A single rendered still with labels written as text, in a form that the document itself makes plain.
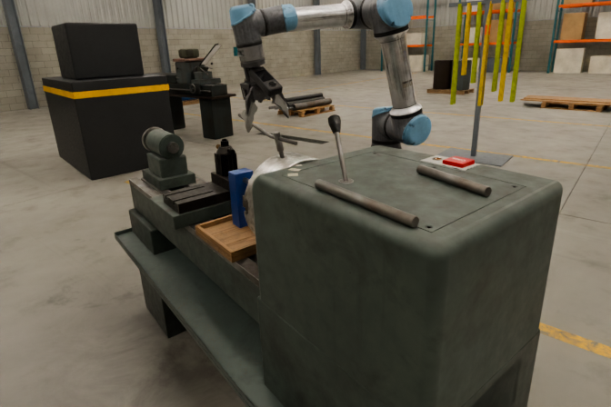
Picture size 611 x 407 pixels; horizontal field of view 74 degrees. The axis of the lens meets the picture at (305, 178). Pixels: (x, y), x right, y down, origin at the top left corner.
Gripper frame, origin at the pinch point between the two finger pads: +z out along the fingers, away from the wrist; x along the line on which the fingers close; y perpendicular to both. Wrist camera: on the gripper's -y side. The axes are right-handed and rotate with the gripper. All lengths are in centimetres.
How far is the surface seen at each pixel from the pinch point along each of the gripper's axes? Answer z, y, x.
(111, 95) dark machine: 40, 464, -24
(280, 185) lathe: 5.4, -29.8, 15.9
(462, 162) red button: 11, -49, -27
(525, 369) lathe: 59, -73, -19
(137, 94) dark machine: 46, 468, -57
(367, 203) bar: 4, -56, 11
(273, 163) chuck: 10.4, -3.7, 3.5
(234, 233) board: 44, 24, 13
